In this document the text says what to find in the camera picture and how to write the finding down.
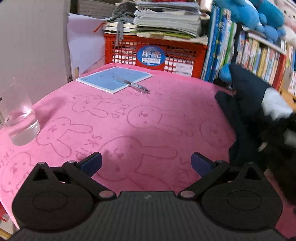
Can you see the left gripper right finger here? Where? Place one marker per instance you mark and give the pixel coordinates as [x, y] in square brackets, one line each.
[210, 173]

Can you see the pink bunny print blanket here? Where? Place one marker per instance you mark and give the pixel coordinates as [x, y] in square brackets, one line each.
[146, 142]

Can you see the stack of papers and magazines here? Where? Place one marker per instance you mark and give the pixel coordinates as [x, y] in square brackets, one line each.
[180, 21]

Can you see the row of standing books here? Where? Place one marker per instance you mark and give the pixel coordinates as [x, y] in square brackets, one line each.
[232, 43]

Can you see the white paper sheet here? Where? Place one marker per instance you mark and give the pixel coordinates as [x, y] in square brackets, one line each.
[86, 42]

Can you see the red plastic crate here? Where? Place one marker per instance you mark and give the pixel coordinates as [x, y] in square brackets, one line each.
[183, 58]

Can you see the clear drinking glass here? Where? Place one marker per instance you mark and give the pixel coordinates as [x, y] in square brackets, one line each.
[17, 114]

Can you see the blue plush ball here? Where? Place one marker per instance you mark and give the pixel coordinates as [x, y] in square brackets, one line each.
[224, 74]

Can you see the blue notebook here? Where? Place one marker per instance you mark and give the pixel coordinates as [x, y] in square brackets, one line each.
[105, 80]

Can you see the wooden drawer organizer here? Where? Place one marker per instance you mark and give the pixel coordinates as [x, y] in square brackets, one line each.
[289, 98]

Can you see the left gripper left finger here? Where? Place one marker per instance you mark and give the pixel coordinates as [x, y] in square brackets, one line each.
[81, 174]

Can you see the pink white plush toy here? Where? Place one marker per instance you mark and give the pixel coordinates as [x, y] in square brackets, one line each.
[289, 26]

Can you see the blue plush toy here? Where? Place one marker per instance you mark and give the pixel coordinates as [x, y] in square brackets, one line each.
[262, 16]

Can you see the white and navy zip jacket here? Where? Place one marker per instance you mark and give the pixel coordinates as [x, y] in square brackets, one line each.
[264, 125]

